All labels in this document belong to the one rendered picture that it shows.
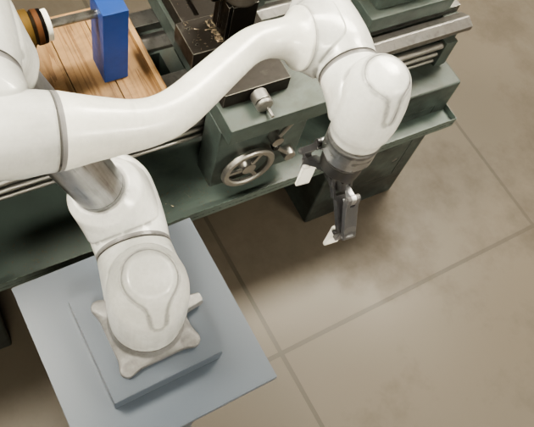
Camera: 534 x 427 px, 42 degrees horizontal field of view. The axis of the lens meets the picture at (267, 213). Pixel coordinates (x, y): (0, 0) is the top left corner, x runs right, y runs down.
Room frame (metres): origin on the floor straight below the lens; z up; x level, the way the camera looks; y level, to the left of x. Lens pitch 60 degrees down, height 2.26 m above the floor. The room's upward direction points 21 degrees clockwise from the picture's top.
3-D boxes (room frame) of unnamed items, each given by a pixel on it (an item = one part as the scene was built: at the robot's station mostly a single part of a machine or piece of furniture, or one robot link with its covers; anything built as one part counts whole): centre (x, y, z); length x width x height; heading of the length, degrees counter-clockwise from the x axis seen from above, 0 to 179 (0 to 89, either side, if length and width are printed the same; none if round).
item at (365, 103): (0.73, -0.08, 1.45); 0.13 x 0.11 x 0.16; 38
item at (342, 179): (0.72, -0.09, 1.27); 0.08 x 0.07 x 0.09; 41
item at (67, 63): (0.99, 0.52, 0.89); 0.36 x 0.30 x 0.04; 46
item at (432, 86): (1.63, -0.12, 0.34); 0.44 x 0.40 x 0.68; 46
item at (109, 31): (1.03, 0.49, 1.00); 0.08 x 0.06 x 0.23; 46
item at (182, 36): (1.15, 0.25, 1.00); 0.20 x 0.10 x 0.05; 136
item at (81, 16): (0.96, 0.54, 1.08); 0.13 x 0.07 x 0.07; 136
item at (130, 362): (0.50, 0.14, 0.83); 0.22 x 0.18 x 0.06; 138
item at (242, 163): (1.09, 0.10, 0.73); 0.27 x 0.12 x 0.27; 136
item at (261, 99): (1.04, 0.10, 0.95); 0.07 x 0.04 x 0.04; 46
